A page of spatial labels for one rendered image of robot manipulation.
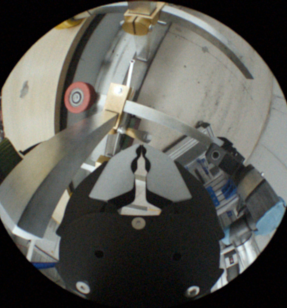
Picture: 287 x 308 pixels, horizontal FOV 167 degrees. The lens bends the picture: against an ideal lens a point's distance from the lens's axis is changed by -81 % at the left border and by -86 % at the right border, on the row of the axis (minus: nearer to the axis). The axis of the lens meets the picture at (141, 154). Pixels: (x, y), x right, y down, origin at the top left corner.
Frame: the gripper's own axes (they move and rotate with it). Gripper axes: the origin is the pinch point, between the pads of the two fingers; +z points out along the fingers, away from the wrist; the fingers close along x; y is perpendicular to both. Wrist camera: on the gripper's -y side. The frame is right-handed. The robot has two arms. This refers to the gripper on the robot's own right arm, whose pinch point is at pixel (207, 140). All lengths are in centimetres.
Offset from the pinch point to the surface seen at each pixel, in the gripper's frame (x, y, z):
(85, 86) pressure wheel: 2.9, -39.8, -8.3
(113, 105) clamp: -0.5, -32.9, -4.6
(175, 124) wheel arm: 0.1, -16.2, -3.5
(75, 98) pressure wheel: 0.0, -41.6, -8.7
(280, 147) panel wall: 84, 229, 19
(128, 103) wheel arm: 0.9, -29.7, -3.6
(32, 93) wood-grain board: 1, -65, -8
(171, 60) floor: 60, -15, 83
